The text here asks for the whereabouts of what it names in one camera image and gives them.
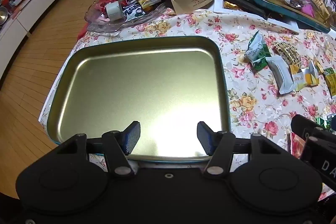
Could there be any floral tablecloth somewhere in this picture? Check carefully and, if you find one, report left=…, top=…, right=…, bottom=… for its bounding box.
left=38, top=7, right=336, bottom=203

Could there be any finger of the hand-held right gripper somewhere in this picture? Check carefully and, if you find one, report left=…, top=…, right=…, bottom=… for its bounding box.
left=291, top=114, right=327, bottom=140

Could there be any gold tin tray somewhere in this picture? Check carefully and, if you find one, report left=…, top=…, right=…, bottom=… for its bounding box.
left=47, top=35, right=231, bottom=163

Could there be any yellow and silver snack packet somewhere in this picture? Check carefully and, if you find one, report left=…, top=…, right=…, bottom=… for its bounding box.
left=294, top=61, right=319, bottom=92

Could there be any green and white snack packet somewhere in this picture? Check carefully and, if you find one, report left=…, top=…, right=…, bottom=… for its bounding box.
left=244, top=30, right=271, bottom=71

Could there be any leopard print snack packet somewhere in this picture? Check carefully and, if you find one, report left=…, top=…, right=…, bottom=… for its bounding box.
left=274, top=42, right=302, bottom=75

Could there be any white cabinet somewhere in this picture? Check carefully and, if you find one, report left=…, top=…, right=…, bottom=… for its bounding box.
left=0, top=0, right=66, bottom=80

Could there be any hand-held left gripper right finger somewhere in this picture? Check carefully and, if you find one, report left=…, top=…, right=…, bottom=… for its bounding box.
left=197, top=121, right=282, bottom=178

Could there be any green foil candy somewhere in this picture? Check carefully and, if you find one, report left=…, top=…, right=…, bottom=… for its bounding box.
left=315, top=116, right=330, bottom=130

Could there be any white tape roll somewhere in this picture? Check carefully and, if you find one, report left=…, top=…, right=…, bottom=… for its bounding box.
left=106, top=0, right=124, bottom=22

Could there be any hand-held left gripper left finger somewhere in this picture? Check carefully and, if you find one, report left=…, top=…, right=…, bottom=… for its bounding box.
left=56, top=120, right=141, bottom=178

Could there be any teal tin tray with snacks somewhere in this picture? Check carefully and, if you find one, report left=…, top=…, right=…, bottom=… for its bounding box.
left=240, top=0, right=332, bottom=34

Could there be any metal bowl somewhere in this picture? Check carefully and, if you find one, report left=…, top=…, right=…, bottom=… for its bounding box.
left=0, top=6, right=9, bottom=26

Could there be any white board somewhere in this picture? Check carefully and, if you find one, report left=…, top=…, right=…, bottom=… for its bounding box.
left=214, top=0, right=300, bottom=34

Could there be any green and yellow snack packet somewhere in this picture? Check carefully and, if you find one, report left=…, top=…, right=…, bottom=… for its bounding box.
left=323, top=67, right=336, bottom=97

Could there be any black chocolate insert tray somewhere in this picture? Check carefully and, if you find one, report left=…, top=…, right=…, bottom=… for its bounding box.
left=218, top=0, right=268, bottom=20

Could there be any pink snack packet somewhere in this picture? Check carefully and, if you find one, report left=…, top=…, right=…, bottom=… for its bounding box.
left=297, top=0, right=315, bottom=18

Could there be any clear glass dish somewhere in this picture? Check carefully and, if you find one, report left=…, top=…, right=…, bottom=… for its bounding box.
left=84, top=0, right=168, bottom=33

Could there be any red snack packet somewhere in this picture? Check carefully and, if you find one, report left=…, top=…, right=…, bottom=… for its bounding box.
left=289, top=132, right=306, bottom=159

